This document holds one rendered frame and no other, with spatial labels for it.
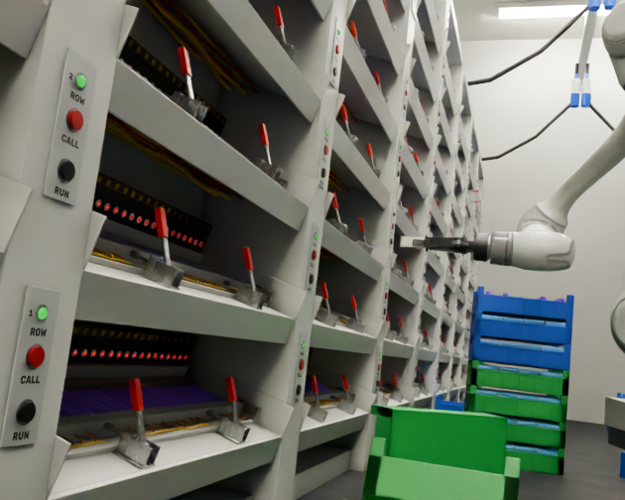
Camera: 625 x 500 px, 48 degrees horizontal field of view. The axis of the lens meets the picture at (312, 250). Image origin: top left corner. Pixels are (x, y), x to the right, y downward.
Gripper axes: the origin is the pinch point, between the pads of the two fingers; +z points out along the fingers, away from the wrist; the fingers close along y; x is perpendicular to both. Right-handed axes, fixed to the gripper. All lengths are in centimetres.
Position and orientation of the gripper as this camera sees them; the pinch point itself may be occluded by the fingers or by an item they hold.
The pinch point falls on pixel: (413, 242)
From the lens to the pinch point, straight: 191.9
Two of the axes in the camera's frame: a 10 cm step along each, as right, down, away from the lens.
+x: 1.1, -9.8, 1.4
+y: 2.8, 1.6, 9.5
